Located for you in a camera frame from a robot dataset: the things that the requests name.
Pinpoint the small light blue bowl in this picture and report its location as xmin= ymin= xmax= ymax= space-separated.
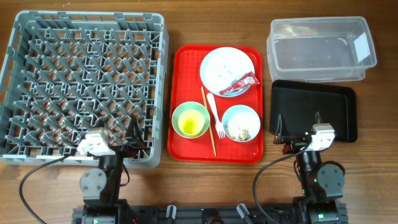
xmin=222 ymin=105 xmax=261 ymax=142

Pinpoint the yellow cup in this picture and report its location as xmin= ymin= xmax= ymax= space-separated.
xmin=178 ymin=110 xmax=205 ymax=138

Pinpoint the red sauce packet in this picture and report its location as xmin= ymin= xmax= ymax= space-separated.
xmin=219 ymin=72 xmax=260 ymax=95

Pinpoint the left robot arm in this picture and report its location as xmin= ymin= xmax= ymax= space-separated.
xmin=72 ymin=117 xmax=144 ymax=224

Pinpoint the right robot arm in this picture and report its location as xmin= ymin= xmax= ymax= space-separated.
xmin=274 ymin=115 xmax=348 ymax=223

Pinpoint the grey dishwasher rack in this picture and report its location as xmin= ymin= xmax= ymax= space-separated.
xmin=1 ymin=11 xmax=169 ymax=169

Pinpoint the black tray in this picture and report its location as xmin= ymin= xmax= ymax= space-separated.
xmin=269 ymin=80 xmax=358 ymax=142

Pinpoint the white plastic fork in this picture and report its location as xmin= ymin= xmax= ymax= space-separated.
xmin=206 ymin=93 xmax=226 ymax=139

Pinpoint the green bowl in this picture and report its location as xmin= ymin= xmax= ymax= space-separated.
xmin=172 ymin=101 xmax=210 ymax=139

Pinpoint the red plastic tray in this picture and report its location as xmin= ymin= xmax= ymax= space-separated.
xmin=167 ymin=45 xmax=264 ymax=164

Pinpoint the clear plastic bin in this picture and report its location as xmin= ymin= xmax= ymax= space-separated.
xmin=267 ymin=16 xmax=377 ymax=82

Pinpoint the wooden chopstick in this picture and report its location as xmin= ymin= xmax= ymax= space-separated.
xmin=201 ymin=86 xmax=217 ymax=157

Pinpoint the large light blue plate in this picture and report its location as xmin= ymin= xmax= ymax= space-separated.
xmin=200 ymin=47 xmax=255 ymax=98

